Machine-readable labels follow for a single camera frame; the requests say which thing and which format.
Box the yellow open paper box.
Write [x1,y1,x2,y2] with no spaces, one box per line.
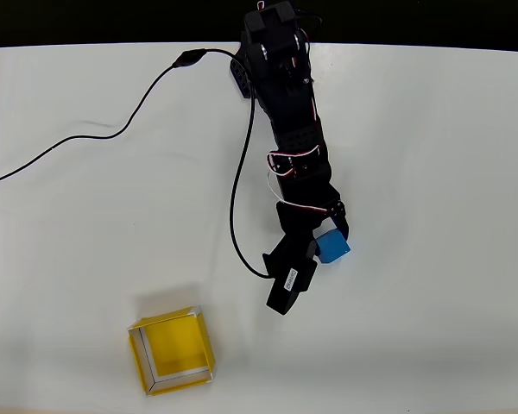
[126,304,218,398]

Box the thin white servo wire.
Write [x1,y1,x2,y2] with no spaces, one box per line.
[266,171,330,216]

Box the red white servo wire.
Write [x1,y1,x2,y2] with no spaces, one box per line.
[265,143,322,175]

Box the blue cube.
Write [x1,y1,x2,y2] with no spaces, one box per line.
[315,229,353,266]

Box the black base clamp bracket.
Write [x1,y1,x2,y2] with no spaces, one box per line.
[229,54,256,100]

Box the white table cover sheet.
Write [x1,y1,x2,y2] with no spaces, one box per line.
[0,41,518,414]

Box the black camera cable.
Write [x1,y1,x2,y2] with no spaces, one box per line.
[0,47,271,280]

